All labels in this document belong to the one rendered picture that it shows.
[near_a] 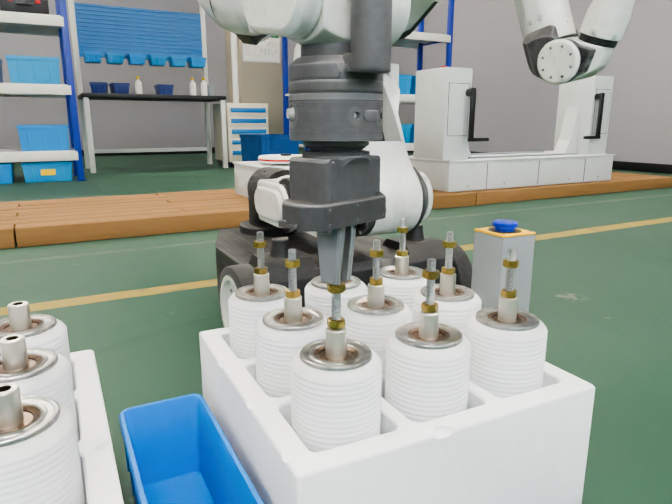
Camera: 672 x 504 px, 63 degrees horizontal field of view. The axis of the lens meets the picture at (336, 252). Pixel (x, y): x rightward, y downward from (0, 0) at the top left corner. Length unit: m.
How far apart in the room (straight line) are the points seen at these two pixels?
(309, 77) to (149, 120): 8.55
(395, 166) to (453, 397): 0.58
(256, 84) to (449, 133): 4.10
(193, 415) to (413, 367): 0.35
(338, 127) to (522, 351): 0.35
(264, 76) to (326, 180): 6.69
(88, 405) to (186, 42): 6.21
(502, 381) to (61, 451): 0.46
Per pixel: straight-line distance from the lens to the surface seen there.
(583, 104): 4.35
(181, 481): 0.85
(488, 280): 0.93
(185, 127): 9.13
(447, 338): 0.63
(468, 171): 3.43
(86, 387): 0.73
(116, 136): 8.96
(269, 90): 7.17
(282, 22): 0.50
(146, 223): 2.53
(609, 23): 1.10
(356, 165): 0.51
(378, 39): 0.47
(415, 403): 0.62
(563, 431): 0.73
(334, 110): 0.48
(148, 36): 6.67
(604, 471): 0.93
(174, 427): 0.82
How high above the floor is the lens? 0.49
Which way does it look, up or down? 13 degrees down
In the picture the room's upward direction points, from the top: straight up
